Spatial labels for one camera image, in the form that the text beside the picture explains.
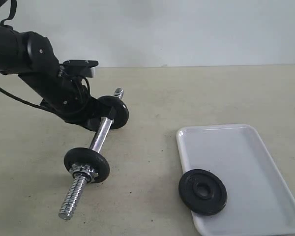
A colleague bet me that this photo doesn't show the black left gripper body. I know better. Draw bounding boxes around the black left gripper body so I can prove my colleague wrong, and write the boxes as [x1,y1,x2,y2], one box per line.
[18,64,91,119]

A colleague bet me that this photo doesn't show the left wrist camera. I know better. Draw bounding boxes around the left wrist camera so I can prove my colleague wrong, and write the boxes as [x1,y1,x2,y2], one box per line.
[62,59,99,78]

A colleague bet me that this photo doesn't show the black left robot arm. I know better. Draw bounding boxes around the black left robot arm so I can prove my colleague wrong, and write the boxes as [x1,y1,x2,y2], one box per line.
[0,26,117,131]

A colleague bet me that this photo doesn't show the chrome star collar nut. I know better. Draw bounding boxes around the chrome star collar nut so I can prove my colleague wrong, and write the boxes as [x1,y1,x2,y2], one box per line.
[69,163,98,183]

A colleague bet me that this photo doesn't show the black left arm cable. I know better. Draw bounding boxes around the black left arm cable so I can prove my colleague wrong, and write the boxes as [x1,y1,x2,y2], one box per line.
[0,0,90,116]

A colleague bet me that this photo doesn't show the white rectangular tray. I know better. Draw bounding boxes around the white rectangular tray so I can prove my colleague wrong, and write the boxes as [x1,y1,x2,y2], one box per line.
[177,124,295,236]

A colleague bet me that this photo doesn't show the chrome dumbbell bar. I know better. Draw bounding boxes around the chrome dumbbell bar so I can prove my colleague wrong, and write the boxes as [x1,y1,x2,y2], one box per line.
[58,88,125,221]

